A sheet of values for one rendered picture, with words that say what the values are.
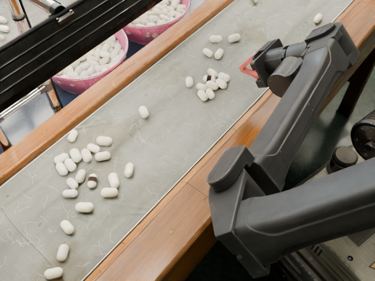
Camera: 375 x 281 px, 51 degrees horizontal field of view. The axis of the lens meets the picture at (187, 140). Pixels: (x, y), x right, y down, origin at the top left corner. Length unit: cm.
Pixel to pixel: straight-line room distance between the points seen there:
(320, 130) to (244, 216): 159
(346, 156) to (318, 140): 74
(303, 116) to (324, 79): 9
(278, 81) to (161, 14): 63
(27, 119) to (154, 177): 43
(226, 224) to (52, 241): 50
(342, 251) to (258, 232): 76
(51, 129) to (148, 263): 41
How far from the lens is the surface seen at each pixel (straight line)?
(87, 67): 117
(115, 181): 88
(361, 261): 118
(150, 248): 80
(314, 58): 72
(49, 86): 99
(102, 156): 93
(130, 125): 99
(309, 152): 191
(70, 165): 93
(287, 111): 61
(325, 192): 41
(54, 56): 70
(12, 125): 117
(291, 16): 134
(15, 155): 98
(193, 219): 82
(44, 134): 100
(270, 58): 86
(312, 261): 126
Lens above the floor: 151
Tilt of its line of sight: 53 degrees down
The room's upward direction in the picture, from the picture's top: 1 degrees counter-clockwise
